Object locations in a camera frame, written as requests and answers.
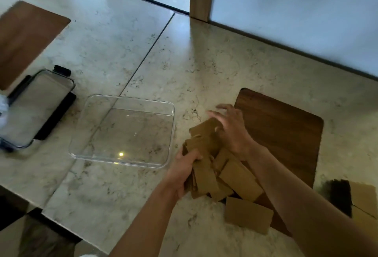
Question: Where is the person's left hand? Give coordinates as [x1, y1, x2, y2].
[164, 150, 204, 199]

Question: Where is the person's right hand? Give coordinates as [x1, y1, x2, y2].
[206, 104, 257, 160]

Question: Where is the brown cardboard strip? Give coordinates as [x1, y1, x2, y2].
[184, 136, 221, 200]

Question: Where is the person's right forearm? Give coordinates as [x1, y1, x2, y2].
[245, 142, 378, 257]

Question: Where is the person's left forearm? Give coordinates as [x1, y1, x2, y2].
[109, 181, 181, 257]

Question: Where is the pile of brown cardboard pieces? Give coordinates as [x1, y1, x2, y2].
[182, 117, 275, 235]

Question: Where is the brown wooden placemat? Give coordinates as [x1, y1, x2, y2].
[233, 88, 325, 237]
[0, 0, 71, 91]

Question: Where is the clear plastic container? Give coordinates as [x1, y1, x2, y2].
[69, 94, 176, 169]

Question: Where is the open cardboard box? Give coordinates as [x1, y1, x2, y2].
[330, 179, 378, 238]

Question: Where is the clear lid with black clips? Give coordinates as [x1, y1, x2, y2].
[0, 65, 77, 153]

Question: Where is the white cloth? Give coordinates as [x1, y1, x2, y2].
[0, 94, 9, 129]

